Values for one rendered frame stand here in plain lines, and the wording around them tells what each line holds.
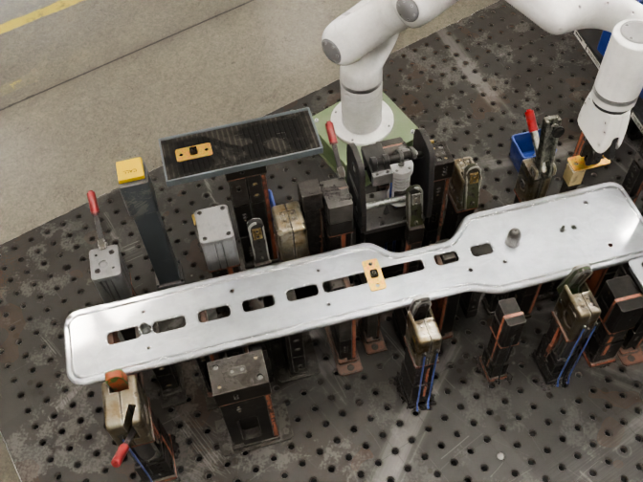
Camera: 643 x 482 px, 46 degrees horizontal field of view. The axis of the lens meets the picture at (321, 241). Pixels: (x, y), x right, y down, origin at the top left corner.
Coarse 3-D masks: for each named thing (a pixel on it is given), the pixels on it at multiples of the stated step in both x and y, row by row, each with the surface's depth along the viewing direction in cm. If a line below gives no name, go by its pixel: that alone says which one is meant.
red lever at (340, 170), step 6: (330, 120) 183; (330, 126) 182; (330, 132) 182; (330, 138) 182; (336, 138) 183; (336, 144) 183; (336, 150) 183; (336, 156) 183; (336, 162) 183; (336, 168) 183; (342, 168) 182; (342, 174) 182
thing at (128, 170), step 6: (120, 162) 177; (126, 162) 177; (132, 162) 177; (138, 162) 177; (120, 168) 176; (126, 168) 176; (132, 168) 176; (138, 168) 176; (120, 174) 175; (126, 174) 175; (132, 174) 175; (138, 174) 175; (120, 180) 174; (126, 180) 175; (132, 180) 175
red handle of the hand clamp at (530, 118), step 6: (528, 114) 184; (534, 114) 184; (528, 120) 184; (534, 120) 184; (528, 126) 184; (534, 126) 183; (534, 132) 184; (534, 138) 184; (534, 144) 184; (546, 168) 184
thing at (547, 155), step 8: (544, 120) 173; (552, 120) 173; (560, 120) 173; (544, 128) 174; (552, 128) 173; (560, 128) 171; (544, 136) 175; (552, 136) 177; (560, 136) 172; (544, 144) 177; (552, 144) 178; (544, 152) 180; (552, 152) 179; (536, 160) 182; (544, 160) 182; (552, 160) 181
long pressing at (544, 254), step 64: (576, 192) 187; (320, 256) 179; (384, 256) 179; (512, 256) 178; (576, 256) 177; (640, 256) 177; (128, 320) 171; (192, 320) 171; (256, 320) 170; (320, 320) 170
